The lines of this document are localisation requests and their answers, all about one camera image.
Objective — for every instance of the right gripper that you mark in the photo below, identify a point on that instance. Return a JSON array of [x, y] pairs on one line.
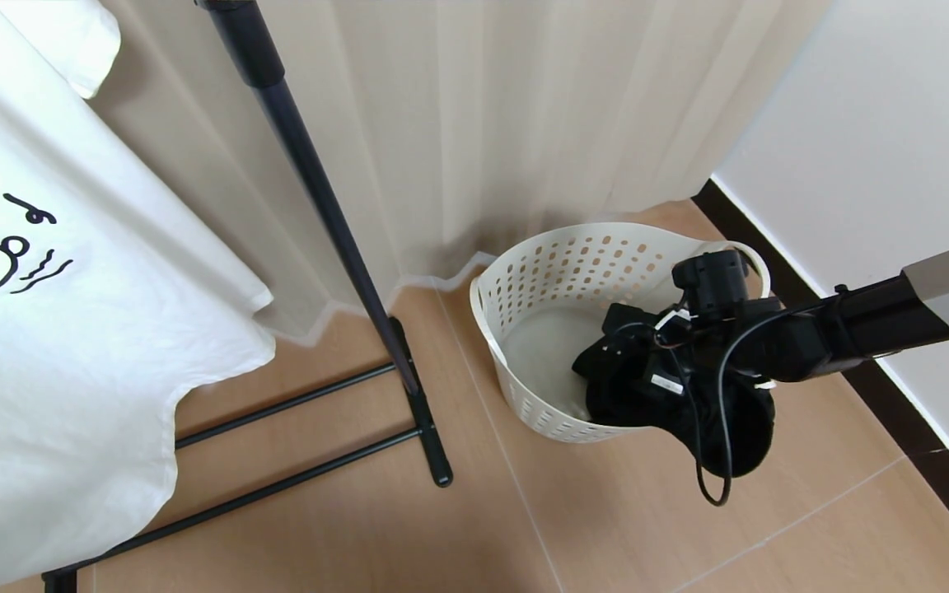
[[672, 354]]

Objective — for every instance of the white printed T-shirt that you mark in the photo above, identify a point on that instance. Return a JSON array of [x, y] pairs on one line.
[[71, 371]]

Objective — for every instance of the white laundry basket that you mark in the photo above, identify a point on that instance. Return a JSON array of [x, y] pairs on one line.
[[549, 272]]

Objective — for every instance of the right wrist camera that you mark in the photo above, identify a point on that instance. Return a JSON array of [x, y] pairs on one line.
[[713, 280]]

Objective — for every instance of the black clothes rack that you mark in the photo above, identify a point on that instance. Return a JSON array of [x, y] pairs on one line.
[[318, 189]]

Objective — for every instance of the black garment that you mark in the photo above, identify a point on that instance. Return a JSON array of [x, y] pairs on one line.
[[738, 436]]

